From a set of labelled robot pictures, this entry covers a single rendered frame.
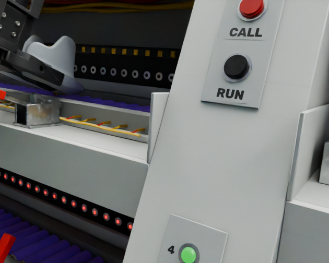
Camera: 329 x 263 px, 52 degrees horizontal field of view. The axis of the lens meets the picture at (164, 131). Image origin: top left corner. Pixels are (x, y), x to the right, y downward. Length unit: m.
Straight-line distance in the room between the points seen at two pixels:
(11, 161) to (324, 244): 0.28
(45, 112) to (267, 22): 0.23
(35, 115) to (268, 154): 0.23
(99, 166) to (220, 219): 0.11
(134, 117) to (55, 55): 0.13
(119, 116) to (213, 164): 0.13
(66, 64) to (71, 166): 0.15
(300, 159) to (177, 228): 0.09
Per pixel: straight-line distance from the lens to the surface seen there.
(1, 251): 0.38
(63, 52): 0.41
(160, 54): 0.46
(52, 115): 0.37
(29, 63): 0.36
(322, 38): 0.23
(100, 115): 0.34
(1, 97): 0.33
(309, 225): 0.21
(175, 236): 0.22
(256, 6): 0.24
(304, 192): 0.22
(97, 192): 0.28
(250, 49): 0.23
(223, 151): 0.22
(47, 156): 0.32
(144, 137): 0.30
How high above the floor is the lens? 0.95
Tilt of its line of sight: 7 degrees up
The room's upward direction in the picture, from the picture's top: 15 degrees clockwise
